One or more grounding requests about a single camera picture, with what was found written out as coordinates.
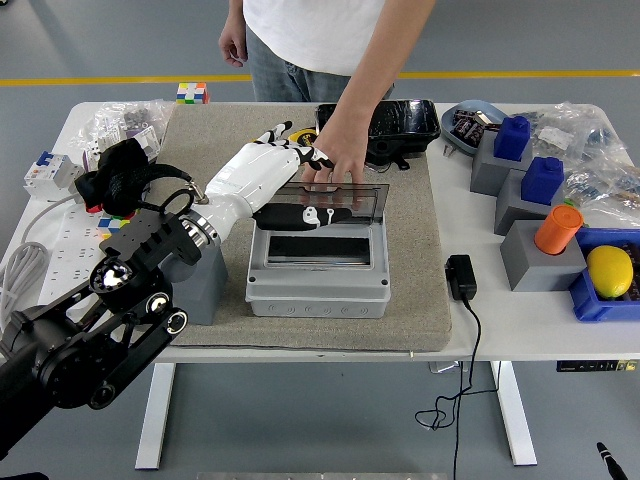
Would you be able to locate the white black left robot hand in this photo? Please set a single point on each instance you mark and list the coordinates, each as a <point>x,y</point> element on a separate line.
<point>250,175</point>

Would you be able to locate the black plastic tray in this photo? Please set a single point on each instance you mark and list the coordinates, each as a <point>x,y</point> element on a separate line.
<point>405,120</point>

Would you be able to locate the yellow lemon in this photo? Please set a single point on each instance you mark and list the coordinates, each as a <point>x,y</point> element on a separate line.
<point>610,272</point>

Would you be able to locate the small metal clip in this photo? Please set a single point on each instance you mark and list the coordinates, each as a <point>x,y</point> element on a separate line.
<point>449,150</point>

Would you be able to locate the person's right forearm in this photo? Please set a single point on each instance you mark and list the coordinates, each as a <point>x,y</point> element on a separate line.
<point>235,14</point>

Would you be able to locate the white circuit breaker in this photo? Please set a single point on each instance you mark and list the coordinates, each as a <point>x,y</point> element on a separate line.
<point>50,172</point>

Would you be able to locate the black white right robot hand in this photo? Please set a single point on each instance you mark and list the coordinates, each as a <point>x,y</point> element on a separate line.
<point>611,462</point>

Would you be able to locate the multicolour puzzle cube white cross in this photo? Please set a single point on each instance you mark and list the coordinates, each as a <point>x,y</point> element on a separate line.
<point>192,93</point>

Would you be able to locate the silver bracket under table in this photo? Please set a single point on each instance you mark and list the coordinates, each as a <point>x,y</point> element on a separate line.
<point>445,366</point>

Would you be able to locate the black table control panel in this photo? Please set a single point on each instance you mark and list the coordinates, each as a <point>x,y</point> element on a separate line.
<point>590,366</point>

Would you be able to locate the orange cylinder battery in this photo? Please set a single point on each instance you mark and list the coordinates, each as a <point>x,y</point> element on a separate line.
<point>557,230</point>

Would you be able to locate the person's right hand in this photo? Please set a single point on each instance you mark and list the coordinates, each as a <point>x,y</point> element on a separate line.
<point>234,45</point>

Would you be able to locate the person's left hand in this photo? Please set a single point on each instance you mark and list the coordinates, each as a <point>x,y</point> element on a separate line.
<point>345,160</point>

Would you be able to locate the person's left forearm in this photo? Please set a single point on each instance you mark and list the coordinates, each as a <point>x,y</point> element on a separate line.
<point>375,75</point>

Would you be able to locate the grey cube holder block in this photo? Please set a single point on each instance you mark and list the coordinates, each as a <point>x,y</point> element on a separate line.
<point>205,295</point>
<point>530,265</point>
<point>487,172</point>
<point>510,210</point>

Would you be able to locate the grey-brown mat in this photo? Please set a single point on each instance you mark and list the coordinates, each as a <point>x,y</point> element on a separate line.
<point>310,332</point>

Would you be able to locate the white table leg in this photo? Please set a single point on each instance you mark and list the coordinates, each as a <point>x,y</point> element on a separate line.
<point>515,415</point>
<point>155,415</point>

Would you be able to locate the pale blue dish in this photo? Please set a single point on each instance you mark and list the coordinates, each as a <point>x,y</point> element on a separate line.
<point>475,107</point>

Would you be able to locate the dark printed packet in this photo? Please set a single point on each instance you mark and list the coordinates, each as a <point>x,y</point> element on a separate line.
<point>461,122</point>
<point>475,132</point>

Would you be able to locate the clear bags of components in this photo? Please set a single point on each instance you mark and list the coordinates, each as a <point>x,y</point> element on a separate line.
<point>595,145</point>

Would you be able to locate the grey electrical box clear lid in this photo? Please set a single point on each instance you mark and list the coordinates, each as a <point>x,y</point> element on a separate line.
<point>320,295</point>

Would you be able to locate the clear bag of small parts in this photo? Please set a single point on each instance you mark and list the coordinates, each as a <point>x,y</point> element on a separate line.
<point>145,117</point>

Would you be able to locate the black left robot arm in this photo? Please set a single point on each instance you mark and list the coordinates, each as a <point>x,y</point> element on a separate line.
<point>90,350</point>

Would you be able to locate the blue bottle-shaped block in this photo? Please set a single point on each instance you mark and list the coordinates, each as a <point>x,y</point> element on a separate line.
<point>542,180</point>
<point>512,137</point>

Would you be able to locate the yellow tape measure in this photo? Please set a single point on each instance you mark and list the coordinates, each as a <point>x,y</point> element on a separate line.
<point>304,133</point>

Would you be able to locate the blue plastic bin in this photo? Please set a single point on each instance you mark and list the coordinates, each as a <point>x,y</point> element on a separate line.
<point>590,305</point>

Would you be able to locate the person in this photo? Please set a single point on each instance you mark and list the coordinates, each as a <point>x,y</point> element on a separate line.
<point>310,30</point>

